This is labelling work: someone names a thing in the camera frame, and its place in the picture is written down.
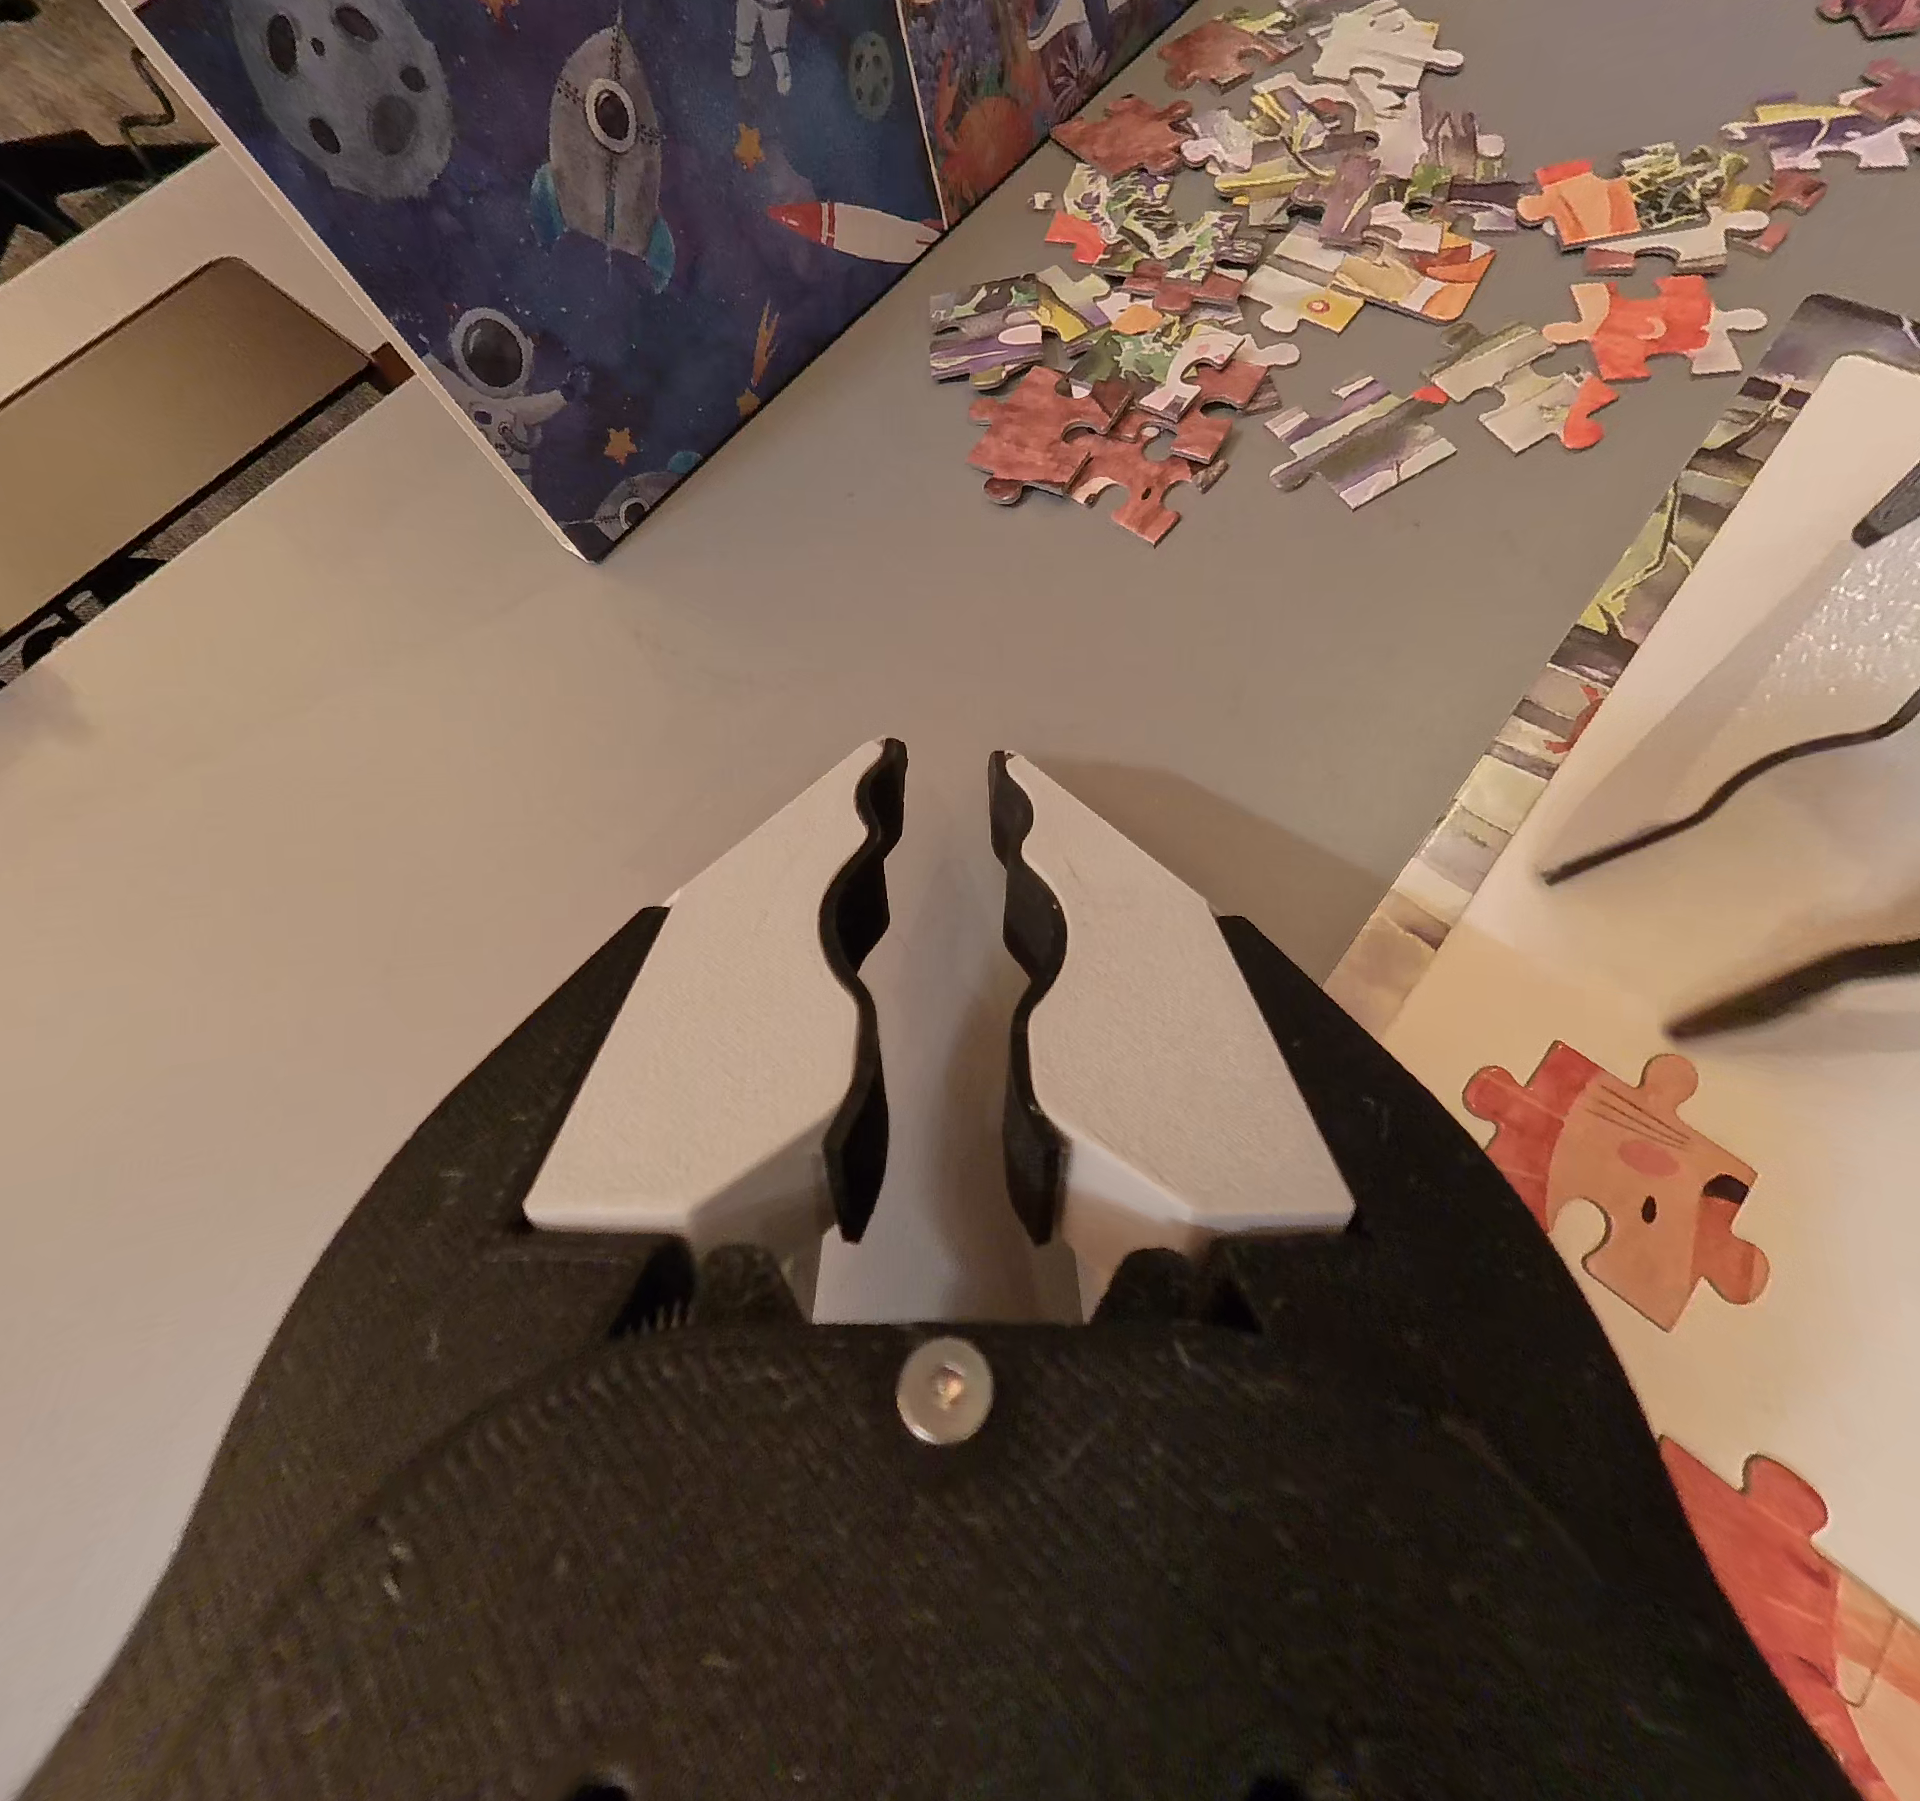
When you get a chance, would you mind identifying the black stand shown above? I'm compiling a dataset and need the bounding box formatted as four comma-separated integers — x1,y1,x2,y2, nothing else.
0,135,212,242

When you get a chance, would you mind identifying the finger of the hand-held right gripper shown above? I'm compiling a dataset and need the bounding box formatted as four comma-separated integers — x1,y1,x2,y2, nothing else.
1541,459,1920,888
1669,928,1920,1043

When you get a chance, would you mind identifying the white side table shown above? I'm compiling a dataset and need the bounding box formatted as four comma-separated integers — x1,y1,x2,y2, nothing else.
0,135,413,633

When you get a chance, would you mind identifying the orange cat face puzzle piece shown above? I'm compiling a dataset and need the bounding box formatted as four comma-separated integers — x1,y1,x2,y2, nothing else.
1462,1040,1769,1333

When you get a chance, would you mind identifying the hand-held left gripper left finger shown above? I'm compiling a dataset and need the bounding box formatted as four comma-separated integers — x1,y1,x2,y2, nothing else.
518,737,910,1319

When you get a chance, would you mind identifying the space and ocean print box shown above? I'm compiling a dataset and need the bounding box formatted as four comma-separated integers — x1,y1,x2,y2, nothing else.
28,0,1225,564

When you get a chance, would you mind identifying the pile of loose puzzle pieces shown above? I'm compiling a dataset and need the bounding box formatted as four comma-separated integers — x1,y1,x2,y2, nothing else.
926,0,1920,549

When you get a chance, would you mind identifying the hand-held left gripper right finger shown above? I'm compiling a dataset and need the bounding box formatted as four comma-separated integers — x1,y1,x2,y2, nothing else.
987,749,1357,1319

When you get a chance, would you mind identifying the puzzle tray with painted border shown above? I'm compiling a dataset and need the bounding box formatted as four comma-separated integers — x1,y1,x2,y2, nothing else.
1327,292,1920,1801

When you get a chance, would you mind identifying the red orange joined puzzle section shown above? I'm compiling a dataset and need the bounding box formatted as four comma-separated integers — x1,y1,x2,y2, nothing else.
1656,1438,1920,1801

